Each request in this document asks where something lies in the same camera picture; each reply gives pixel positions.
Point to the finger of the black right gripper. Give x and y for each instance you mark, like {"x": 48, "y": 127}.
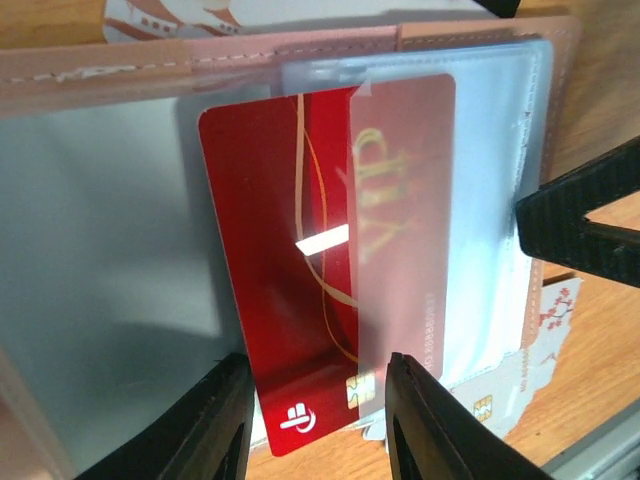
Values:
{"x": 553, "y": 225}

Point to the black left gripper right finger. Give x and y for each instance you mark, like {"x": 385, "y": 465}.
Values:
{"x": 432, "y": 436}

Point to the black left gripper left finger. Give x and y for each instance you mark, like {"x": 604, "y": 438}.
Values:
{"x": 206, "y": 434}

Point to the pink leather card holder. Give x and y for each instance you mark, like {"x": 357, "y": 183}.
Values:
{"x": 116, "y": 297}

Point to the red VIP card inserted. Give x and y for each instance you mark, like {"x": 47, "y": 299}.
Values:
{"x": 334, "y": 210}

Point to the white card pile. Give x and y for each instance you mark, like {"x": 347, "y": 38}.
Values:
{"x": 525, "y": 360}

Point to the white VIP card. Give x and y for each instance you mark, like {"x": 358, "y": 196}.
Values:
{"x": 139, "y": 20}

